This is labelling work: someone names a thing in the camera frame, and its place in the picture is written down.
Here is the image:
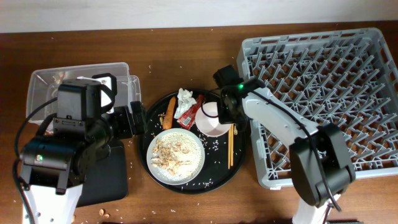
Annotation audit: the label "wooden chopstick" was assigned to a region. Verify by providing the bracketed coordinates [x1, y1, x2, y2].
[227, 125, 231, 170]
[230, 124, 234, 167]

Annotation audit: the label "orange carrot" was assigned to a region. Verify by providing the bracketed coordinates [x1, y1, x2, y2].
[162, 96, 176, 130]

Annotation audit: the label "red snack wrapper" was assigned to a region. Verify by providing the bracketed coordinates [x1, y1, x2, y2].
[177, 95, 204, 130]

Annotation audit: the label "white tissue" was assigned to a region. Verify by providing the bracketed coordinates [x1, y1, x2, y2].
[174, 88, 196, 119]

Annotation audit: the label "grey plate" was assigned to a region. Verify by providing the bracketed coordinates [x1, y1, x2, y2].
[146, 128, 205, 186]

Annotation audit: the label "rice and peanut shells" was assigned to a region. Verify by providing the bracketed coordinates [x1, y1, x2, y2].
[150, 132, 205, 181]

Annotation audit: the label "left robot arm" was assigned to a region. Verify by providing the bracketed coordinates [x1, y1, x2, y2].
[12, 74, 146, 223]

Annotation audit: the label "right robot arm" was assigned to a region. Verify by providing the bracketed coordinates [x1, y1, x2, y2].
[213, 65, 356, 223]

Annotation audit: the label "clear plastic waste bin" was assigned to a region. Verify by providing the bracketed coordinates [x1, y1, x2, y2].
[26, 62, 142, 115]

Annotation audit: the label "grey plastic dishwasher rack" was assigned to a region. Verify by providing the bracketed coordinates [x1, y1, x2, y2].
[237, 28, 397, 179]

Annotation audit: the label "round black tray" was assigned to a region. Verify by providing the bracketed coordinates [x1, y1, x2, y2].
[139, 91, 247, 194]

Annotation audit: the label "black rectangular tray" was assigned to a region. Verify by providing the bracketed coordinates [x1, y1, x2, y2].
[77, 140, 129, 207]

